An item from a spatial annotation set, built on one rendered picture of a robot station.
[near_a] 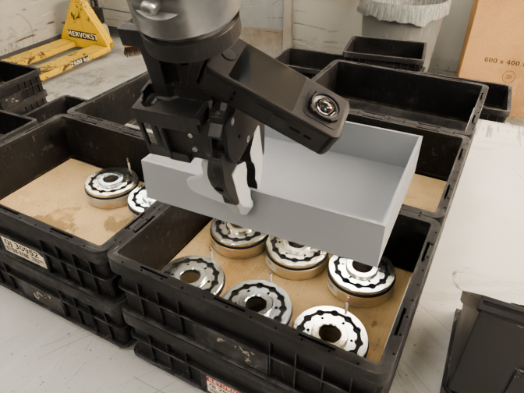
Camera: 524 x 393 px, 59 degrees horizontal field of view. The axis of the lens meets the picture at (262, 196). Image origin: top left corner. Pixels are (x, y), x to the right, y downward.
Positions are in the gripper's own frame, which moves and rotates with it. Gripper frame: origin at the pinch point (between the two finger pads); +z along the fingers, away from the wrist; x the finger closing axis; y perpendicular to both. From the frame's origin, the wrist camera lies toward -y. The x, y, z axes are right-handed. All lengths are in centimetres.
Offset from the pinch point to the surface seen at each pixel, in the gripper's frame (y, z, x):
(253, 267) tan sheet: 6.5, 28.7, -7.7
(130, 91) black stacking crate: 55, 32, -47
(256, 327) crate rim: -1.4, 15.0, 6.9
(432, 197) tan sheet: -19, 37, -37
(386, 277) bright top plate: -14.1, 26.7, -10.9
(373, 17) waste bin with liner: 30, 122, -246
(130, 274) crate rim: 17.9, 16.0, 4.8
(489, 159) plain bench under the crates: -33, 62, -76
